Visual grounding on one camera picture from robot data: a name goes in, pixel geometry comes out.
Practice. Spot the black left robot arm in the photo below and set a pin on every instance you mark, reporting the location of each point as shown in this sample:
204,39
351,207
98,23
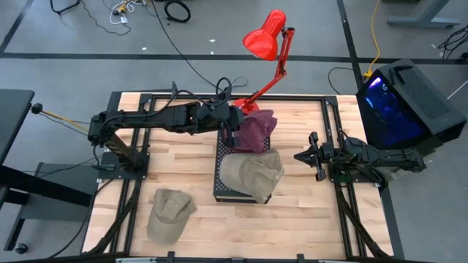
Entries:
146,118

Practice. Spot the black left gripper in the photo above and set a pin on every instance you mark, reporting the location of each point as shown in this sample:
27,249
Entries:
223,117

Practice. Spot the grey table base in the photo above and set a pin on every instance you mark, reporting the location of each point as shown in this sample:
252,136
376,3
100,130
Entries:
424,20

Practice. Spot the black perforated metal stand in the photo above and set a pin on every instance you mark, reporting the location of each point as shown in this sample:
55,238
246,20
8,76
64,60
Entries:
221,193

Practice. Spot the red desk lamp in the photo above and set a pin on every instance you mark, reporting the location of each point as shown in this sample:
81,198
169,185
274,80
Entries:
263,40

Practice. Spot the black computer case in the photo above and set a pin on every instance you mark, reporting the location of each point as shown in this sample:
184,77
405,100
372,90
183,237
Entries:
420,95

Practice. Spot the black desk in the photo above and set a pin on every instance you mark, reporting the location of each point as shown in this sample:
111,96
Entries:
14,117

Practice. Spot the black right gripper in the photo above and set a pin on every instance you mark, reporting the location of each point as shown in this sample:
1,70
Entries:
329,157

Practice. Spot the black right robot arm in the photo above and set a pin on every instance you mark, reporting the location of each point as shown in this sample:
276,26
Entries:
384,157

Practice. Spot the black aluminium table frame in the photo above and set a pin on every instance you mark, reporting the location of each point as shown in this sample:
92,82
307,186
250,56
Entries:
292,97

